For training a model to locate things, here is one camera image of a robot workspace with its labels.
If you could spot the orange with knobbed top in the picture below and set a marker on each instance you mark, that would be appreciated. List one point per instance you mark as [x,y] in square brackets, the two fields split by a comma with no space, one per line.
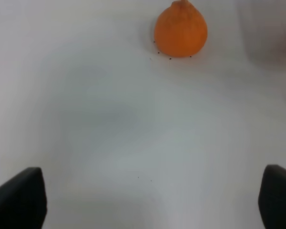
[180,30]

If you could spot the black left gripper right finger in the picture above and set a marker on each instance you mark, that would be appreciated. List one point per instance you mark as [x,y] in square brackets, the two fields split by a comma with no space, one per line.
[272,197]

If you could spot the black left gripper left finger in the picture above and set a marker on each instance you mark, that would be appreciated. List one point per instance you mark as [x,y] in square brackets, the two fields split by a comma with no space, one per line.
[23,200]

